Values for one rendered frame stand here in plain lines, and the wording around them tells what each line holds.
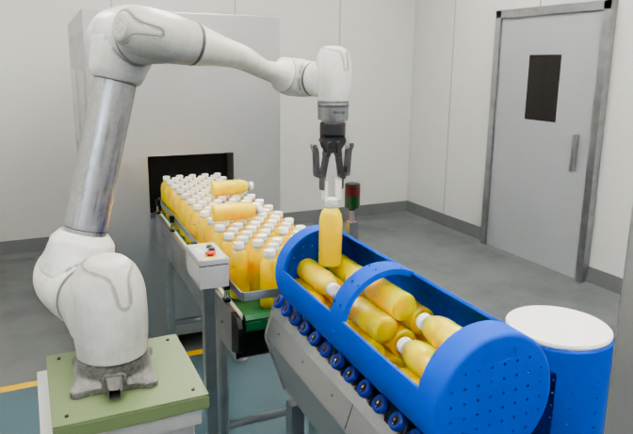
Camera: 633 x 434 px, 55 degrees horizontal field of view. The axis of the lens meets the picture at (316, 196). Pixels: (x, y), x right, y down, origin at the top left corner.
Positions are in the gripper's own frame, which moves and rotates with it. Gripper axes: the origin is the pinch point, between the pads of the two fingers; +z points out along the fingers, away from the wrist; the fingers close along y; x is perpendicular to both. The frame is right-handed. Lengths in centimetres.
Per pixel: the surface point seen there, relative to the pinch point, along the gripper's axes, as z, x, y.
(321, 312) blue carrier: 26.8, -24.7, -13.8
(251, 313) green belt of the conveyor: 47, 26, -17
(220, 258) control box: 26.8, 28.7, -26.5
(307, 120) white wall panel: 23, 440, 178
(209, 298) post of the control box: 44, 36, -29
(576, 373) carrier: 40, -57, 43
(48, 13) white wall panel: -76, 432, -68
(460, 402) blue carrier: 26, -76, -8
